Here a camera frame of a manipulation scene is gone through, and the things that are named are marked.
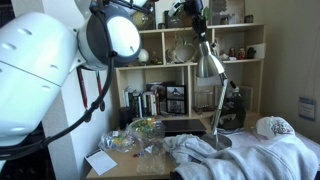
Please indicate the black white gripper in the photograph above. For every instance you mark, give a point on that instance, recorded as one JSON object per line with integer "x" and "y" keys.
{"x": 194, "y": 9}

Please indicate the silver desk lamp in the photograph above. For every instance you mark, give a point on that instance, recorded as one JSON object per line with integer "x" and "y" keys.
{"x": 210, "y": 68}

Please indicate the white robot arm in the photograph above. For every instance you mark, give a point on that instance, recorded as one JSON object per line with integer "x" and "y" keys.
{"x": 37, "y": 54}

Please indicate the potted green plant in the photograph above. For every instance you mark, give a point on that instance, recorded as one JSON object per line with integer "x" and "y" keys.
{"x": 207, "y": 13}

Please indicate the wooden shelf unit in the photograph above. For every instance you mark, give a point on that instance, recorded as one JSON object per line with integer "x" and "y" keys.
{"x": 247, "y": 73}

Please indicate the black picture frames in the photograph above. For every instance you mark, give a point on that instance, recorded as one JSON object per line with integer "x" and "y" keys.
{"x": 176, "y": 99}

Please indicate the row of books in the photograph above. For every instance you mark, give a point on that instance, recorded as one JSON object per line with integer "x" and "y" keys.
{"x": 147, "y": 103}

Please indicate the black microscope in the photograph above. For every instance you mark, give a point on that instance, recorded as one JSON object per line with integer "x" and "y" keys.
{"x": 233, "y": 113}

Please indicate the black laptop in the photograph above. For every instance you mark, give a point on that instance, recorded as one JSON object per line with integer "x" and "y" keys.
{"x": 186, "y": 126}

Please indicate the clear plastic bag with toys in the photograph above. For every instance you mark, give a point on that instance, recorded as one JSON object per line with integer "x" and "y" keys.
{"x": 149, "y": 133}

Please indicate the white baseball cap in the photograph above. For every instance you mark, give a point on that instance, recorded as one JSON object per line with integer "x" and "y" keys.
{"x": 272, "y": 126}

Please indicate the grey crumpled cloth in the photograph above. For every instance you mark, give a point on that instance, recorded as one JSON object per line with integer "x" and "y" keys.
{"x": 187, "y": 148}

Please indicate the small red blue toy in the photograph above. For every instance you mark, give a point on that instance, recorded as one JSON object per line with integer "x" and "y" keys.
{"x": 137, "y": 154}

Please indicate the grey hooded sweatshirt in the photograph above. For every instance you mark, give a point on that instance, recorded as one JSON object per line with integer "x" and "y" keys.
{"x": 282, "y": 158}

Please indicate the white paper sheet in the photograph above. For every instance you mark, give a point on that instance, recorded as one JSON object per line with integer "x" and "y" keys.
{"x": 100, "y": 161}

